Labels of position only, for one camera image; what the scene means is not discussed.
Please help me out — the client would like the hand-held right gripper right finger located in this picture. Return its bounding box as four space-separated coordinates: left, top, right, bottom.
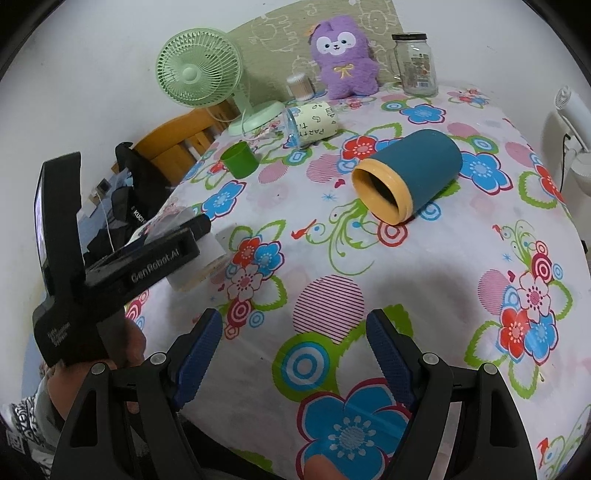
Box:
366 308 539 480

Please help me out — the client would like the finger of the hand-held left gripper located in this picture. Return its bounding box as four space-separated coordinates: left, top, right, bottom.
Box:
139 215 212 247
84 229 202 304

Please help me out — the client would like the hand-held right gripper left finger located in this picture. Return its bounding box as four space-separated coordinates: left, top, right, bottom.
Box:
50 308 223 480

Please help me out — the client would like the translucent white cup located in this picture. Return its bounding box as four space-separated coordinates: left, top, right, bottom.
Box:
165 231 228 292

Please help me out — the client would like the teal cup with yellow rim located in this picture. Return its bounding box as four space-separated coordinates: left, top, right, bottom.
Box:
352 129 462 226

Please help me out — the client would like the small green cup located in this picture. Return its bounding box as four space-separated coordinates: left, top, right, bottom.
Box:
220 141 259 178

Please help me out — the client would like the printed paper cup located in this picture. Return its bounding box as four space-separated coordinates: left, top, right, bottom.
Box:
283 102 340 149

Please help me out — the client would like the person's left hand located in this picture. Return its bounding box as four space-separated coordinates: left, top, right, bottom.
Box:
46 318 147 418

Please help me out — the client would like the black bag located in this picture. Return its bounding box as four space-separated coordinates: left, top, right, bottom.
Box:
85 142 174 259

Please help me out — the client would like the wooden chair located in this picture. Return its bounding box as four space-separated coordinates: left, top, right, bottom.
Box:
134 99 241 188

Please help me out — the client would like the floral tablecloth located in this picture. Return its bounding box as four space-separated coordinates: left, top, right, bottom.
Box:
124 83 591 480

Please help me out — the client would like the black white patterned clothing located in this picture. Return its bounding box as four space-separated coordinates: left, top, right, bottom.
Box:
0 392 52 462

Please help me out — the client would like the green desk fan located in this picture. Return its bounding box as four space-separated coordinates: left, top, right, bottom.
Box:
156 28 287 137

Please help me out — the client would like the cotton swab container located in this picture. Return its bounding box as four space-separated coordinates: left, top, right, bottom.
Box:
285 71 317 102

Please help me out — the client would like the green printed cushion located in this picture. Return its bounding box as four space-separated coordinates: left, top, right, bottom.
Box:
228 0 407 104

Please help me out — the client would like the purple plush toy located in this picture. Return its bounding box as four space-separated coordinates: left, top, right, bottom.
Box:
308 16 380 100

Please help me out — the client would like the white round stand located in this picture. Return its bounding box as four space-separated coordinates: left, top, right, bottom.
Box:
569 152 591 197

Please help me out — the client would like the glass jar with black lid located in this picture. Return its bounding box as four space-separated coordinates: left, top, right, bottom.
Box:
387 32 438 97

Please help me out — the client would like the white hair dryer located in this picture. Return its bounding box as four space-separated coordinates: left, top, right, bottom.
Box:
553 85 591 155

